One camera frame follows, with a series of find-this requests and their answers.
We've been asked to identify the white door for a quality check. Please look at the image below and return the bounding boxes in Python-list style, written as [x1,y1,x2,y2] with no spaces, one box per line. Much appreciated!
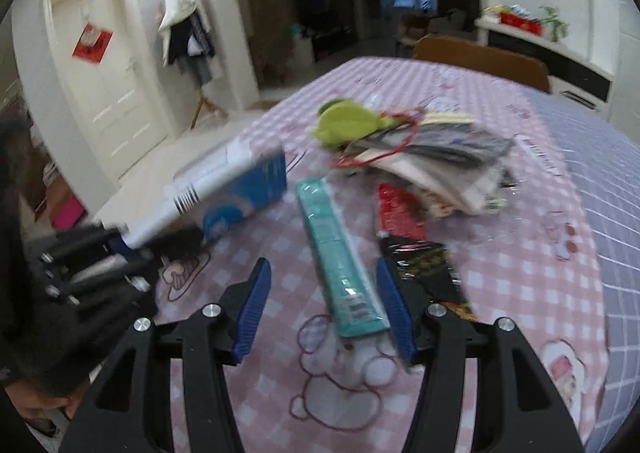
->
[44,0,170,182]

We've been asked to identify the yellow-green plastic wrapper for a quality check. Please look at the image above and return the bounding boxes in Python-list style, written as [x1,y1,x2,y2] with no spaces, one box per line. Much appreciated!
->
[311,100,396,151]

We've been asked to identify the teal long box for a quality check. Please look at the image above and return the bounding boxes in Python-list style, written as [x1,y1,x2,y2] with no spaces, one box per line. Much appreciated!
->
[295,176,391,339]

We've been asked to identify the pink checkered tablecloth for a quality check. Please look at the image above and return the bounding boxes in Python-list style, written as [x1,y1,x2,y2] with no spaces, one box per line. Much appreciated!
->
[155,56,610,453]

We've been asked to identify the wooden coat rack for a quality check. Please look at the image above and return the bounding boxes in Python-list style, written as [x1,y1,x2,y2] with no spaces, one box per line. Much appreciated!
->
[189,80,232,132]

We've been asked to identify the pile of snack wrappers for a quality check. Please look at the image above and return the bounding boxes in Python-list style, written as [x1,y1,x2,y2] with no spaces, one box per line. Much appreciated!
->
[340,108,519,220]

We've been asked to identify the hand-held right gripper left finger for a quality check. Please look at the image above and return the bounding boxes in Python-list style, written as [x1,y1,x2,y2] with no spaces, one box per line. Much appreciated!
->
[60,258,272,453]

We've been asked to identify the blue grid cloth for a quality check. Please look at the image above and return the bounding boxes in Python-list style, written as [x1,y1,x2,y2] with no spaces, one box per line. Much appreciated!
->
[525,93,640,453]

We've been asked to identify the red snack packet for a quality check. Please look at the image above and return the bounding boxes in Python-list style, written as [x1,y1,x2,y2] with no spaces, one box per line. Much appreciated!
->
[376,183,429,240]

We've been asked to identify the black snack packet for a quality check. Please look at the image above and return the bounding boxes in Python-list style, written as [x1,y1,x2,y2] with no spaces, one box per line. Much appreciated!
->
[377,235,479,325]

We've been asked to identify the white hanging garment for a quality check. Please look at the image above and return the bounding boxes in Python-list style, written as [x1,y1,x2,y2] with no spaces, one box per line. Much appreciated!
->
[158,0,202,40]

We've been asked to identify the person's left forearm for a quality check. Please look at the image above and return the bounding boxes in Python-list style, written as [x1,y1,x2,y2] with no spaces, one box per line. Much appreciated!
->
[5,373,87,435]

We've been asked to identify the blue and white box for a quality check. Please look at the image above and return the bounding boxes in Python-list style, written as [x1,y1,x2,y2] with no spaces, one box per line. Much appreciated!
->
[122,137,290,250]

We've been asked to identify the green plant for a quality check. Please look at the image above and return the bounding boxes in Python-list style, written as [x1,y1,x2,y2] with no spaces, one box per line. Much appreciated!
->
[539,6,569,42]

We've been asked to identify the dark hanging clothes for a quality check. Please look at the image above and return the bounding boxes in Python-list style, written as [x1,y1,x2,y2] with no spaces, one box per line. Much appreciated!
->
[166,8,217,85]

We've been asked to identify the wooden chair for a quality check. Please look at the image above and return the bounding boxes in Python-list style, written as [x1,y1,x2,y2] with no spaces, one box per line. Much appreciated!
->
[412,34,551,94]

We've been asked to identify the red box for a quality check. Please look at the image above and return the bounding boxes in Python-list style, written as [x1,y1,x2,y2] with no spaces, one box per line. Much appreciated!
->
[500,10,544,37]

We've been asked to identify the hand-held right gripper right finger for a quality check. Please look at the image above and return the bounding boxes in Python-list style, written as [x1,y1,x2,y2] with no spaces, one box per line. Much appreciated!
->
[376,258,586,453]

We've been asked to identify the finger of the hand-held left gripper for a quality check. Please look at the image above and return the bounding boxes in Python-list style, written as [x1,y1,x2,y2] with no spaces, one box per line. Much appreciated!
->
[47,228,203,307]
[39,227,127,267]

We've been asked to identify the red door poster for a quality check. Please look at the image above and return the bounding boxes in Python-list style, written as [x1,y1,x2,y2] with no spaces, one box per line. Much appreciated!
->
[72,24,112,63]

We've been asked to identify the red cord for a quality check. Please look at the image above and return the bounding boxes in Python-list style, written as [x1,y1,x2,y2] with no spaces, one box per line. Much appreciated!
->
[337,110,422,170]

